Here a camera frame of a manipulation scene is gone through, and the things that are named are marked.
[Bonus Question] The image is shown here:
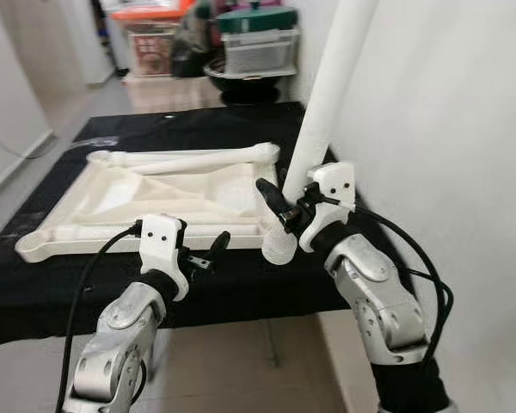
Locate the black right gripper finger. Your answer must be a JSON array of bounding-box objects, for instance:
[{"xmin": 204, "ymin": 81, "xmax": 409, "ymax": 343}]
[{"xmin": 255, "ymin": 178, "xmax": 295, "ymax": 229}]

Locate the white plastic table leg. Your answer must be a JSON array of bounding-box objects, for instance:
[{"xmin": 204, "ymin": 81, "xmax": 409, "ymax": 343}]
[
  {"xmin": 112, "ymin": 145, "xmax": 276, "ymax": 173},
  {"xmin": 279, "ymin": 0, "xmax": 381, "ymax": 203},
  {"xmin": 90, "ymin": 148, "xmax": 259, "ymax": 169},
  {"xmin": 43, "ymin": 222, "xmax": 272, "ymax": 252}
]

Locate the white plastic table top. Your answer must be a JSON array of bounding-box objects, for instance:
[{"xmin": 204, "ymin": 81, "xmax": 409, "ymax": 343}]
[{"xmin": 15, "ymin": 142, "xmax": 300, "ymax": 265}]

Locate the grey metal table leg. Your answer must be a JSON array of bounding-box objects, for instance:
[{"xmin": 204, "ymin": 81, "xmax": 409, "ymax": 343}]
[{"xmin": 267, "ymin": 320, "xmax": 282, "ymax": 369}]

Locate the green lid clear box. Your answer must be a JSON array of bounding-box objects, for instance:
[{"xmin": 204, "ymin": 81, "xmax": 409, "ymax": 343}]
[{"xmin": 215, "ymin": 4, "xmax": 300, "ymax": 77}]

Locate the black tablecloth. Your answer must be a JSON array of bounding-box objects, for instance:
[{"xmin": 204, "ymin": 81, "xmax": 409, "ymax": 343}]
[{"xmin": 0, "ymin": 102, "xmax": 414, "ymax": 349}]

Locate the dark green bag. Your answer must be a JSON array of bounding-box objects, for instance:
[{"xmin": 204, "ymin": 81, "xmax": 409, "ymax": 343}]
[{"xmin": 172, "ymin": 0, "xmax": 218, "ymax": 78}]

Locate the orange lid storage box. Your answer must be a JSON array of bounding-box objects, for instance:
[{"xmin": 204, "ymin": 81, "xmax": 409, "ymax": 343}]
[{"xmin": 110, "ymin": 0, "xmax": 197, "ymax": 80}]

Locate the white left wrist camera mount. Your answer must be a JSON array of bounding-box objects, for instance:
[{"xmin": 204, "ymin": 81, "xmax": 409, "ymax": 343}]
[{"xmin": 139, "ymin": 213, "xmax": 190, "ymax": 302}]

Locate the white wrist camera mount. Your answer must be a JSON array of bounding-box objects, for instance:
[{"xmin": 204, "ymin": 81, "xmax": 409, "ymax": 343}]
[
  {"xmin": 298, "ymin": 161, "xmax": 358, "ymax": 253},
  {"xmin": 139, "ymin": 213, "xmax": 190, "ymax": 302}
]

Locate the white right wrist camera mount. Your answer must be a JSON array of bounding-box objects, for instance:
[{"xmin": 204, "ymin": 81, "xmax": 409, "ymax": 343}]
[{"xmin": 298, "ymin": 161, "xmax": 358, "ymax": 253}]

